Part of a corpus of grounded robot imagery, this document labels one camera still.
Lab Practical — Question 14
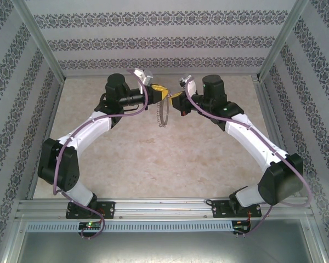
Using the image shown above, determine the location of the aluminium frame post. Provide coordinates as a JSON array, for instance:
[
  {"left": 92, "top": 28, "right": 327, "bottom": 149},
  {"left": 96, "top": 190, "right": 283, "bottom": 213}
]
[
  {"left": 257, "top": 0, "right": 309, "bottom": 80},
  {"left": 12, "top": 0, "right": 65, "bottom": 80}
]

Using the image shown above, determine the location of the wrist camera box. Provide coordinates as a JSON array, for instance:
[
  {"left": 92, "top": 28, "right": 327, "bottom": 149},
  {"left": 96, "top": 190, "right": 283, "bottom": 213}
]
[
  {"left": 133, "top": 67, "right": 154, "bottom": 85},
  {"left": 178, "top": 74, "right": 198, "bottom": 96}
]

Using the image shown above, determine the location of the aluminium mounting rail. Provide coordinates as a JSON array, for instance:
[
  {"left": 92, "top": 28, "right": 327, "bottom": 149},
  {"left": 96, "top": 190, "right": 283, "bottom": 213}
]
[{"left": 15, "top": 196, "right": 312, "bottom": 220}]

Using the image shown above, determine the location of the left circuit board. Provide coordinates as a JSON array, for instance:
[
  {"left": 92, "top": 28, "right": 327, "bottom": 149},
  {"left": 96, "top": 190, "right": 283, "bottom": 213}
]
[{"left": 78, "top": 221, "right": 102, "bottom": 231}]

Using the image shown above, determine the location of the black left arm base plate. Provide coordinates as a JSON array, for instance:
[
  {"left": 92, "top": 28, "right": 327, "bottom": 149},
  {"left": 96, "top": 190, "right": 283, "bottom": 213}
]
[{"left": 65, "top": 201, "right": 116, "bottom": 220}]

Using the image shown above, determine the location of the grey metal panel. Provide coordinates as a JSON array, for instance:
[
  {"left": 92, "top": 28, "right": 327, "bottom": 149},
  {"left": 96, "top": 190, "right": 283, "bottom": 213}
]
[{"left": 5, "top": 219, "right": 327, "bottom": 263}]

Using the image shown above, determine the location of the aluminium side rail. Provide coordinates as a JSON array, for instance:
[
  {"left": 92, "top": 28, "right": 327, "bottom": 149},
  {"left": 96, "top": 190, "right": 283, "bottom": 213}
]
[
  {"left": 26, "top": 78, "right": 66, "bottom": 201},
  {"left": 251, "top": 76, "right": 302, "bottom": 197}
]

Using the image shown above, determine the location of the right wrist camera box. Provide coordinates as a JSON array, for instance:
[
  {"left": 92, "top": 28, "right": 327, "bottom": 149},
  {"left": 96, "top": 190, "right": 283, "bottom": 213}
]
[{"left": 178, "top": 74, "right": 198, "bottom": 96}]

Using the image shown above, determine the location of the aluminium back rail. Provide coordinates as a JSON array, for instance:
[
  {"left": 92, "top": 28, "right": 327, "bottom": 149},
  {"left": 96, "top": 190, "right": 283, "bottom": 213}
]
[{"left": 63, "top": 73, "right": 260, "bottom": 79}]

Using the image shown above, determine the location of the slotted grey cable duct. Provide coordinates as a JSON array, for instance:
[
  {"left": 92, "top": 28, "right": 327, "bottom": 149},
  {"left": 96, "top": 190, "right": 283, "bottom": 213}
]
[{"left": 26, "top": 220, "right": 234, "bottom": 232}]

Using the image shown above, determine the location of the circuit board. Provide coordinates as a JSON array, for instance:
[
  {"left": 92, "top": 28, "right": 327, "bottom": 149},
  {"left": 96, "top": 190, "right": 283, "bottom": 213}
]
[
  {"left": 78, "top": 221, "right": 102, "bottom": 231},
  {"left": 234, "top": 220, "right": 252, "bottom": 233}
]

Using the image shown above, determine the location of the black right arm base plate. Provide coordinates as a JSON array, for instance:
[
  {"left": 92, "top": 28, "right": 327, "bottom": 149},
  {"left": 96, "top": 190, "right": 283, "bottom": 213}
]
[{"left": 211, "top": 199, "right": 263, "bottom": 219}]

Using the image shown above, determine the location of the silver metal chain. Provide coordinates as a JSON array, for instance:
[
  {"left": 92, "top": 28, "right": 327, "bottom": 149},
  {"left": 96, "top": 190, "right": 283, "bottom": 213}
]
[{"left": 155, "top": 94, "right": 171, "bottom": 128}]

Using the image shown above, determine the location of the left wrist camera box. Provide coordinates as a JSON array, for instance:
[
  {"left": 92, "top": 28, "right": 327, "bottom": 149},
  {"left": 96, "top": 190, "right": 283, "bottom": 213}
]
[{"left": 133, "top": 67, "right": 154, "bottom": 85}]

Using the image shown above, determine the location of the right circuit board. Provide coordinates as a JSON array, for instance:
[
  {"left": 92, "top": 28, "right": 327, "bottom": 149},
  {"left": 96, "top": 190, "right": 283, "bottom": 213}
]
[{"left": 234, "top": 220, "right": 252, "bottom": 233}]

